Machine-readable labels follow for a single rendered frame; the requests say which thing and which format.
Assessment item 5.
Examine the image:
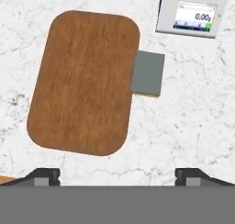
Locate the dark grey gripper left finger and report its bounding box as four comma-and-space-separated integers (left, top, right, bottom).
11, 167, 62, 187

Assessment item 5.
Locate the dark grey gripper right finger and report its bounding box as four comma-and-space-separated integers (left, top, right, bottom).
174, 167, 235, 187

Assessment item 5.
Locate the brown wooden cutting board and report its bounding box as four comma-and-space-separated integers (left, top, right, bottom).
26, 9, 141, 158

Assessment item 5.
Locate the grey sponge with yellow base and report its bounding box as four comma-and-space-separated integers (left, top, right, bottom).
130, 50, 166, 98

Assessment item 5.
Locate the light brown wooden object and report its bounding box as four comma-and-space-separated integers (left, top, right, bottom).
0, 175, 17, 186

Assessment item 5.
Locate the white digital kitchen scale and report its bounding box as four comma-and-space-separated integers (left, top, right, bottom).
155, 0, 230, 39

